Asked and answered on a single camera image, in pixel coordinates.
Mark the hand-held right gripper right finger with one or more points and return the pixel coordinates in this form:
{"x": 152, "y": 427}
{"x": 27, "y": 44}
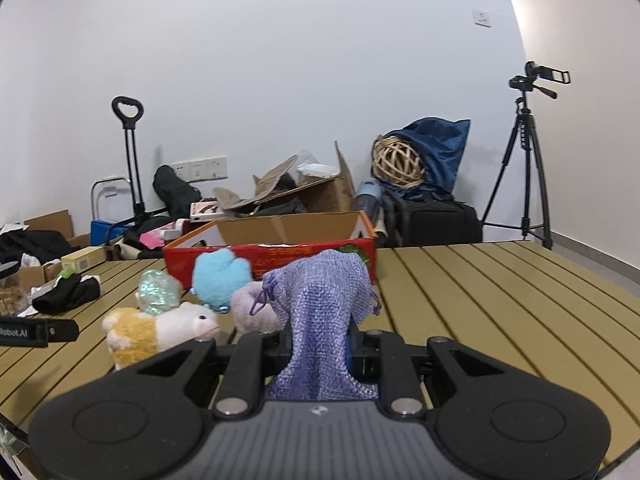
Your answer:
{"x": 395, "y": 360}

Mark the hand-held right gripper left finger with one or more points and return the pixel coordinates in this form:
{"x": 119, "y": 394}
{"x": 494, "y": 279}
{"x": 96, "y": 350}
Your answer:
{"x": 250, "y": 360}

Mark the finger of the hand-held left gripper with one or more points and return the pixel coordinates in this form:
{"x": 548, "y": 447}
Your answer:
{"x": 62, "y": 331}

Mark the black cloth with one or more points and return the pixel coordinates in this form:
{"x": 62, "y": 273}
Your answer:
{"x": 65, "y": 295}

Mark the purple mesh pouch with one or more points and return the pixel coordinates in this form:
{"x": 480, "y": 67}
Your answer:
{"x": 320, "y": 320}

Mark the alpaca plush toy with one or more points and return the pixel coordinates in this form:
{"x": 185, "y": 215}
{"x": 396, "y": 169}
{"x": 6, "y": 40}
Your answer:
{"x": 165, "y": 327}

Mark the iridescent plastic bag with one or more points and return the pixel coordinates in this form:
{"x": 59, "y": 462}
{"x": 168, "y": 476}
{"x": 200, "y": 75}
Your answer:
{"x": 157, "y": 292}

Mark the clear snack jar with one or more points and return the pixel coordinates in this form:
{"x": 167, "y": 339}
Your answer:
{"x": 10, "y": 300}

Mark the yellow box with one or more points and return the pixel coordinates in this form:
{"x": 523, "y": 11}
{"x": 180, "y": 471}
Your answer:
{"x": 82, "y": 258}

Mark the black jacket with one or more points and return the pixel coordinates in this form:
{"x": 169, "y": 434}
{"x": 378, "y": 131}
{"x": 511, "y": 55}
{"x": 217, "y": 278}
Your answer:
{"x": 35, "y": 245}

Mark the blue plush toy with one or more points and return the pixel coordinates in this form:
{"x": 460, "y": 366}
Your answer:
{"x": 220, "y": 275}

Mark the blue plastic crate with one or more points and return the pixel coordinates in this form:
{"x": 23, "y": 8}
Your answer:
{"x": 102, "y": 232}

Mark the red cardboard box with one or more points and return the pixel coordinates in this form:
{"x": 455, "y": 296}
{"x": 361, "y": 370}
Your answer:
{"x": 280, "y": 257}

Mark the brown cardboard box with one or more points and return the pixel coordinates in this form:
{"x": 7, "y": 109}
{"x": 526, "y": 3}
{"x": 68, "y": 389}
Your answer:
{"x": 50, "y": 222}

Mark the pink packet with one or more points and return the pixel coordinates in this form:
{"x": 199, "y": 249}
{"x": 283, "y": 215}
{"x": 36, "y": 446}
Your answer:
{"x": 155, "y": 239}

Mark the black suitcase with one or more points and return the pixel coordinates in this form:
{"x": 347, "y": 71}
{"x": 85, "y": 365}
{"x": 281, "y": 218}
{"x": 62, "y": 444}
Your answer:
{"x": 435, "y": 220}

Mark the small printed box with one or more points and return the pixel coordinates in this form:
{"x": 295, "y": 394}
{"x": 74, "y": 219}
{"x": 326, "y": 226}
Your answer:
{"x": 205, "y": 211}

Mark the blue bottle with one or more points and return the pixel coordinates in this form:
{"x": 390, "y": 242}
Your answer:
{"x": 367, "y": 200}

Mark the open cardboard box with flaps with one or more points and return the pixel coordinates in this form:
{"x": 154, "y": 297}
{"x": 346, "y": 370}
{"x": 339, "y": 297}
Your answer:
{"x": 330, "y": 195}

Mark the black bag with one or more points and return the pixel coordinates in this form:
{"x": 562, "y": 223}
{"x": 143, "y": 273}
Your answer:
{"x": 172, "y": 190}

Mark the wicker ball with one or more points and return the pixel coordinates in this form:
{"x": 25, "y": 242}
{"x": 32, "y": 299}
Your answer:
{"x": 397, "y": 160}

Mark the white foam piece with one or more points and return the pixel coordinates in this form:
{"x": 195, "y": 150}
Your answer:
{"x": 320, "y": 170}

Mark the blue cloth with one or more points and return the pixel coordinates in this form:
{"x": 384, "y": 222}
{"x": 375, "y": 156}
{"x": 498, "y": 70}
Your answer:
{"x": 445, "y": 155}

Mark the black hand trolley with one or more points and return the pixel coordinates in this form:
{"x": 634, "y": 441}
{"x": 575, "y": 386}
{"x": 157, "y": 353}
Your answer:
{"x": 127, "y": 99}

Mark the white wall socket panel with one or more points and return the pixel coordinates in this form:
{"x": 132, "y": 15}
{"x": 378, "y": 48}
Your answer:
{"x": 200, "y": 169}

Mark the black camera tripod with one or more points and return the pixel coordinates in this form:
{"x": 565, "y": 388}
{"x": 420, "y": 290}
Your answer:
{"x": 523, "y": 135}

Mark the white light switch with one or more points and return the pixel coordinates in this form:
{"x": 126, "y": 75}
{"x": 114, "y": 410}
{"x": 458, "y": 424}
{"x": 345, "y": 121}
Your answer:
{"x": 481, "y": 17}

